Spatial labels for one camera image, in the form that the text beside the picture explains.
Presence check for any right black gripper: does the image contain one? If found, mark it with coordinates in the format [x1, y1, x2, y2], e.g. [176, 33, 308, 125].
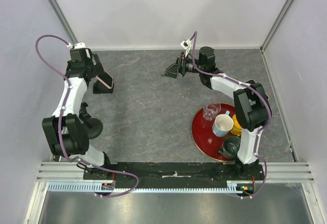
[161, 52, 204, 80]

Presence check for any pink case smartphone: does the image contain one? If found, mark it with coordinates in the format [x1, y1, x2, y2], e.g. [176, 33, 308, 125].
[246, 79, 270, 100]
[96, 70, 114, 88]

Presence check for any black folding phone stand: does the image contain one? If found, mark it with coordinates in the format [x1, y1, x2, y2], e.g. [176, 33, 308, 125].
[92, 80, 114, 94]

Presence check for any black round base phone holder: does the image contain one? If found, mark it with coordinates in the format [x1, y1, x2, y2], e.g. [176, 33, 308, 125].
[79, 102, 103, 139]

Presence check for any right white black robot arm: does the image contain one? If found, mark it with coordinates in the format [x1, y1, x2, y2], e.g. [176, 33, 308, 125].
[162, 46, 272, 180]

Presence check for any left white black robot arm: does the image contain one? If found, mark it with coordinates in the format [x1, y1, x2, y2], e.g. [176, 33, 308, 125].
[42, 42, 114, 180]

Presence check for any clear glass cup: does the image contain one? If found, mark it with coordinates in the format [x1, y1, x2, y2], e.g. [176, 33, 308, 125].
[203, 103, 221, 121]

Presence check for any red round tray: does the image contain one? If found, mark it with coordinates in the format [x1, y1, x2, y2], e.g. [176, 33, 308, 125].
[191, 107, 237, 161]

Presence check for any light blue white mug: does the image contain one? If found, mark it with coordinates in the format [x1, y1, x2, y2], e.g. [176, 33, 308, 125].
[212, 111, 234, 137]

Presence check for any yellow cup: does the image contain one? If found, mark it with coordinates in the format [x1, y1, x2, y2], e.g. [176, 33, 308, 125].
[230, 114, 242, 137]

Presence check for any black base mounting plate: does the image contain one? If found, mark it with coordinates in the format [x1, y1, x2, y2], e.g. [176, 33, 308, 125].
[83, 161, 264, 189]

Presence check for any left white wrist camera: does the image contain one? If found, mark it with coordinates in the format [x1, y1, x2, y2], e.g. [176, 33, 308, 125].
[66, 42, 86, 49]

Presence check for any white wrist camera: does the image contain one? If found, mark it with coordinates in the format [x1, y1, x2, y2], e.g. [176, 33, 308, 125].
[180, 37, 195, 56]
[66, 42, 86, 49]

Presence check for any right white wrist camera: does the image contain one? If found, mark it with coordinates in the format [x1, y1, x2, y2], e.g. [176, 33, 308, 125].
[180, 37, 195, 56]

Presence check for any left aluminium corner post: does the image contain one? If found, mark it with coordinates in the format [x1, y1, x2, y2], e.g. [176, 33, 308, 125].
[47, 0, 79, 44]

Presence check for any aluminium corner post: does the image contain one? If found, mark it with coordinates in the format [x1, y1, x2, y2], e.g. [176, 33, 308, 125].
[260, 0, 295, 54]
[47, 0, 79, 44]

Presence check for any slotted cable duct rail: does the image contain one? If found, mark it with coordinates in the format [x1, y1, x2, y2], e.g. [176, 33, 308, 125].
[48, 182, 247, 194]

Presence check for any right aluminium corner post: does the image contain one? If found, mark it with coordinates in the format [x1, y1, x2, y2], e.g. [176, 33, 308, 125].
[260, 0, 295, 54]

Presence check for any aluminium frame front rail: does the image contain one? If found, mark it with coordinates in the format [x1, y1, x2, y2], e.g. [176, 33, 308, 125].
[37, 162, 314, 183]

